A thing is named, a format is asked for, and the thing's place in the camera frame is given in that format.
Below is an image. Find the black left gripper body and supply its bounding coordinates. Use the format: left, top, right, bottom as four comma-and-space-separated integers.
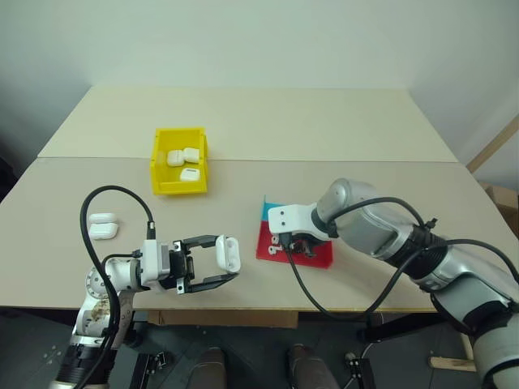
161, 238, 196, 296

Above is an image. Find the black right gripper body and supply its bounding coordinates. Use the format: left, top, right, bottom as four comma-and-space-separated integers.
282, 232, 328, 258

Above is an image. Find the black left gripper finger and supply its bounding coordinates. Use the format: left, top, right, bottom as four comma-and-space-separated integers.
188, 272, 238, 295
182, 233, 222, 254

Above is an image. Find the yellow plastic bin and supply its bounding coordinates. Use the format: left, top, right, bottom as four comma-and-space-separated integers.
150, 126, 210, 197

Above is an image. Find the red and blue tray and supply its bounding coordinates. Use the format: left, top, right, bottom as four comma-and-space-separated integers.
255, 194, 336, 270

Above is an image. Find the dark rounded shape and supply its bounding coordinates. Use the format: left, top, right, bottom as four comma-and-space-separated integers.
288, 343, 338, 389
197, 347, 227, 389

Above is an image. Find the small wooden block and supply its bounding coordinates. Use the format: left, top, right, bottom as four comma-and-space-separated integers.
428, 355, 478, 373

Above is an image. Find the brown cardboard box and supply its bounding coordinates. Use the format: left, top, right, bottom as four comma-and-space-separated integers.
479, 182, 519, 230

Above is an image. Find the wooden beam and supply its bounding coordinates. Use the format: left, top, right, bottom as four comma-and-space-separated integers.
465, 116, 519, 173

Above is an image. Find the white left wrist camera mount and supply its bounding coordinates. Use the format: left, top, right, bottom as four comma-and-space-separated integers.
139, 238, 172, 291

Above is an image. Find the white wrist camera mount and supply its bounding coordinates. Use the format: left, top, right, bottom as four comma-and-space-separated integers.
268, 203, 326, 237
139, 238, 172, 291

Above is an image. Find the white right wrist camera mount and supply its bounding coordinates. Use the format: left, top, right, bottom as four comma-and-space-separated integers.
268, 203, 326, 237

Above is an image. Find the black right camera cable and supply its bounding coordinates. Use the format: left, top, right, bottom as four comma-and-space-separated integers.
279, 233, 519, 324

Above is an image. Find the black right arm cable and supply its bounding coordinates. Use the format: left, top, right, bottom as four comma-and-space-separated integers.
327, 196, 439, 240

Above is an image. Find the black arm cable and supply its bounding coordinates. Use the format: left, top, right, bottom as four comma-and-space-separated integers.
327, 196, 439, 240
79, 185, 159, 389

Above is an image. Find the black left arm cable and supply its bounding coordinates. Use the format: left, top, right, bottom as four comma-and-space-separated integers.
79, 185, 159, 389

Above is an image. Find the black table frame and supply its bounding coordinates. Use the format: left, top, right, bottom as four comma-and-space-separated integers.
355, 310, 449, 342

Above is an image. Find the black metal bracket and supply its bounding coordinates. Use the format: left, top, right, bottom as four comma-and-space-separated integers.
343, 351, 375, 389

